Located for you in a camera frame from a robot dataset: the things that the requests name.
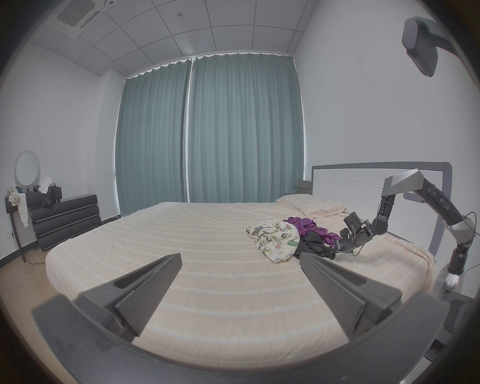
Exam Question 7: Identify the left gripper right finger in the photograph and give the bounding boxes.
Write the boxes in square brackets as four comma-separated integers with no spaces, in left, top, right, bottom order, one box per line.
[300,252,404,340]

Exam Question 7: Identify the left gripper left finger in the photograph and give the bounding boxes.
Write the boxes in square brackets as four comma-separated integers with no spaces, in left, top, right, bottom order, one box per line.
[77,253,183,341]

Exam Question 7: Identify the black T-shirt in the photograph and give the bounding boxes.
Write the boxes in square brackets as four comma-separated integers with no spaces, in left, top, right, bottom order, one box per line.
[293,230,338,262]

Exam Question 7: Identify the bed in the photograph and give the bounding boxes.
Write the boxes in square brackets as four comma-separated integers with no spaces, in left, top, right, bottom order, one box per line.
[45,161,452,366]

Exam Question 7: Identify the pile of clothes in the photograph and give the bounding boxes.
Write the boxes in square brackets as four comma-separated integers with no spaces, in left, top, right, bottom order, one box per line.
[33,176,62,206]

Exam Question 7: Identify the purple garment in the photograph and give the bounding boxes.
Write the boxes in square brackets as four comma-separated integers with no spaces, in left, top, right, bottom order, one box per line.
[283,216,342,247]

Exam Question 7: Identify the cream pillow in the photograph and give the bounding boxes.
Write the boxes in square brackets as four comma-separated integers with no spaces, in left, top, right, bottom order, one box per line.
[275,193,347,219]

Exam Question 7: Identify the white printed garment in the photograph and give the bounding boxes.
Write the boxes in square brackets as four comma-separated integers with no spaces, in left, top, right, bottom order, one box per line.
[245,218,301,265]

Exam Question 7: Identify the black chest of drawers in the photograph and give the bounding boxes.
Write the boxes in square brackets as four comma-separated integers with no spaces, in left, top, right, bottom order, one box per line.
[30,194,102,252]

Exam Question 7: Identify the white cloth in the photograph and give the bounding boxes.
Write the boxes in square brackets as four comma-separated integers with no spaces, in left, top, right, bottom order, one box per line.
[17,192,30,228]

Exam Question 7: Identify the black dressing table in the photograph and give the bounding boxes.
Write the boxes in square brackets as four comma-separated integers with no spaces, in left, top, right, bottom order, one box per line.
[4,188,62,263]

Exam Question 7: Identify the blue-green curtain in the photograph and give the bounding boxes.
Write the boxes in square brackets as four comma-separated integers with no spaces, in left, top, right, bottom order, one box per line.
[114,60,194,219]
[186,52,305,204]

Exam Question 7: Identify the round white-framed mirror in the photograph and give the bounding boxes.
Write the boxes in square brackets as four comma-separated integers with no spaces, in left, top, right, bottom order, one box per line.
[14,150,40,188]

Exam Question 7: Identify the ceiling air vent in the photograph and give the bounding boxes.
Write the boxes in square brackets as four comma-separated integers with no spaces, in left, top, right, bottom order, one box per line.
[54,0,115,38]

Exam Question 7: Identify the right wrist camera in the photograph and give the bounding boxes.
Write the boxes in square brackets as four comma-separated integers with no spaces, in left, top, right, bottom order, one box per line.
[343,211,367,229]

